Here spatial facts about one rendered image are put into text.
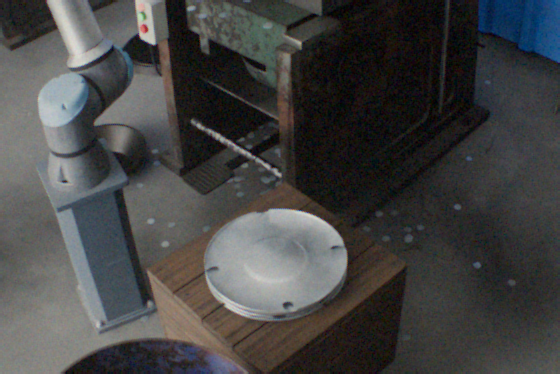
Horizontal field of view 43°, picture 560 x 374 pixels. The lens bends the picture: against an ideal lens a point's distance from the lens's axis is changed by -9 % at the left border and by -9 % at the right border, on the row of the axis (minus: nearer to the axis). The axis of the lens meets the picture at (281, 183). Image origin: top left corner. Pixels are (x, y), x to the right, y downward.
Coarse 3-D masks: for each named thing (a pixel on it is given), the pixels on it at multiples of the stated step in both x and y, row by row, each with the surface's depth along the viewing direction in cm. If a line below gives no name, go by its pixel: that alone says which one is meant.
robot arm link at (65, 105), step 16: (64, 80) 156; (80, 80) 156; (48, 96) 153; (64, 96) 153; (80, 96) 153; (96, 96) 159; (48, 112) 152; (64, 112) 152; (80, 112) 154; (96, 112) 160; (48, 128) 155; (64, 128) 154; (80, 128) 156; (48, 144) 160; (64, 144) 157; (80, 144) 158
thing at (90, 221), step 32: (64, 192) 164; (96, 192) 163; (64, 224) 168; (96, 224) 170; (128, 224) 178; (96, 256) 175; (128, 256) 181; (96, 288) 181; (128, 288) 187; (96, 320) 190; (128, 320) 192
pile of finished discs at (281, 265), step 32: (256, 224) 164; (288, 224) 164; (320, 224) 164; (224, 256) 158; (256, 256) 157; (288, 256) 156; (320, 256) 157; (224, 288) 151; (256, 288) 151; (288, 288) 150; (320, 288) 150; (288, 320) 147
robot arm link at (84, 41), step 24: (48, 0) 153; (72, 0) 153; (72, 24) 156; (96, 24) 160; (72, 48) 159; (96, 48) 160; (120, 48) 168; (72, 72) 162; (96, 72) 161; (120, 72) 165; (120, 96) 170
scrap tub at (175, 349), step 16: (96, 352) 126; (112, 352) 128; (128, 352) 130; (144, 352) 130; (160, 352) 131; (176, 352) 130; (192, 352) 129; (208, 352) 127; (80, 368) 126; (96, 368) 128; (112, 368) 131; (128, 368) 132; (144, 368) 133; (160, 368) 134; (176, 368) 133; (192, 368) 132; (208, 368) 130; (224, 368) 127; (240, 368) 123
